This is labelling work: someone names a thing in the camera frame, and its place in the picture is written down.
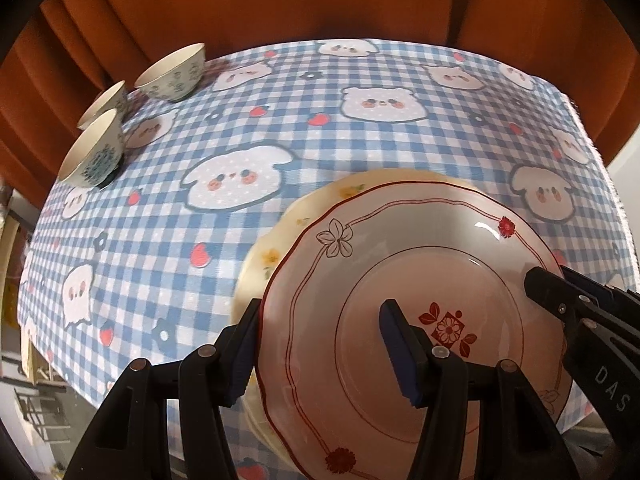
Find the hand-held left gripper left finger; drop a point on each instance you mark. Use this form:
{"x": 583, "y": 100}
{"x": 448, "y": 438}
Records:
{"x": 245, "y": 355}

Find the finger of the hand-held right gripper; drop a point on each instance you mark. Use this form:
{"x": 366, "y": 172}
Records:
{"x": 615, "y": 289}
{"x": 600, "y": 360}

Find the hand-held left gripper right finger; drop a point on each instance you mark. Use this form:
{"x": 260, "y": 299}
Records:
{"x": 400, "y": 350}

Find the small red-rimmed white plate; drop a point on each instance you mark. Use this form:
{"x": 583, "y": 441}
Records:
{"x": 350, "y": 280}

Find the medium round yellow-flower plate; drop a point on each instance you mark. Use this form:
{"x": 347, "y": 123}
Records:
{"x": 345, "y": 191}

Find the floral ceramic bowl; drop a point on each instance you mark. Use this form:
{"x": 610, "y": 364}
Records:
{"x": 105, "y": 102}
{"x": 172, "y": 80}
{"x": 95, "y": 155}

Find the blue checked bear-print tablecloth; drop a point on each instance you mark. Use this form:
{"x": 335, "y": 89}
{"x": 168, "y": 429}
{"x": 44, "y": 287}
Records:
{"x": 350, "y": 150}

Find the rust orange curtain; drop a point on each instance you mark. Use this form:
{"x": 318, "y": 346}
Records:
{"x": 300, "y": 0}

